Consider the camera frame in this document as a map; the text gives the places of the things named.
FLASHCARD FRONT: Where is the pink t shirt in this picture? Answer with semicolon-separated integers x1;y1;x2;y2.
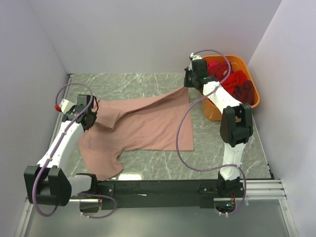
78;87;194;181

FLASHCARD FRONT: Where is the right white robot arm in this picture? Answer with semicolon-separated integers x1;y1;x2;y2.
184;54;253;197

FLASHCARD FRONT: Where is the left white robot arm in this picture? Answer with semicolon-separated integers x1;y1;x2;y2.
24;94;99;206

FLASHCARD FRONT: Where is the magenta garment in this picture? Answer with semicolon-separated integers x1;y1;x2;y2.
207;61;218;71

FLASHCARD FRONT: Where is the dark red t shirt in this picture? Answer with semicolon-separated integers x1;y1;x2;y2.
208;62;229;81

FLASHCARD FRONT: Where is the bright red t shirt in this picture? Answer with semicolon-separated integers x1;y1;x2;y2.
221;70;247;95

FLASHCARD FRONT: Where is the orange plastic basket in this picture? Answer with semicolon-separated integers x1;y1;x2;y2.
203;55;260;109

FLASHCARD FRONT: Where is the maroon t shirt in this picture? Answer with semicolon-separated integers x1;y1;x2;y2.
233;80;254;105

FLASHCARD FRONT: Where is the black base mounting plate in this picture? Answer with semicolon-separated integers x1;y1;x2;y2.
69;179;247;213

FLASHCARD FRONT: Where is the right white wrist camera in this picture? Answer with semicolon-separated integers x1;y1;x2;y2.
189;53;202;61

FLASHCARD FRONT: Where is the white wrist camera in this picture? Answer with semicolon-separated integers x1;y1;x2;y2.
54;99;74;114
189;53;202;61

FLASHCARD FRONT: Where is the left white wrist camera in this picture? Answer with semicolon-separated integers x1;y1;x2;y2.
54;99;74;114

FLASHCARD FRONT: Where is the aluminium extrusion rail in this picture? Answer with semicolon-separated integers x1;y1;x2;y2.
78;180;285;198

